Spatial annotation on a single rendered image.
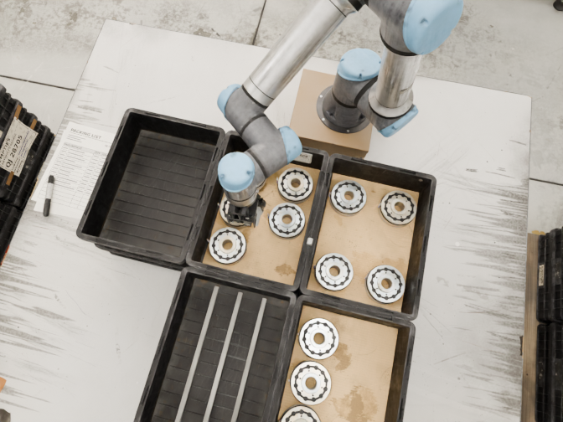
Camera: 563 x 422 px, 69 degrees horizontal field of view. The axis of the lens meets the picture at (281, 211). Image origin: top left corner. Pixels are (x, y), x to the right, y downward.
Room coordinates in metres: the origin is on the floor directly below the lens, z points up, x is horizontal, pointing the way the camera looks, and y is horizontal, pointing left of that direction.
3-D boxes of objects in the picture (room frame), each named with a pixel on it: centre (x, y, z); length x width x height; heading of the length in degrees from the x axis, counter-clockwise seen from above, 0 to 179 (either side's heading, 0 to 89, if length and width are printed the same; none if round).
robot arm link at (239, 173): (0.34, 0.09, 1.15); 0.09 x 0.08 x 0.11; 127
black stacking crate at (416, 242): (0.28, -0.24, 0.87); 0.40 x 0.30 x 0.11; 167
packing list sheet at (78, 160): (0.54, 0.68, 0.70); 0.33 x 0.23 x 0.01; 169
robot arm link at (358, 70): (0.73, -0.22, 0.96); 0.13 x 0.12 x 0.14; 37
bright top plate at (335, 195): (0.40, -0.19, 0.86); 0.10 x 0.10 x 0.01
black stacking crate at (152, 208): (0.41, 0.35, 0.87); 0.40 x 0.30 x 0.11; 167
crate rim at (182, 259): (0.41, 0.35, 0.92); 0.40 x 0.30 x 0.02; 167
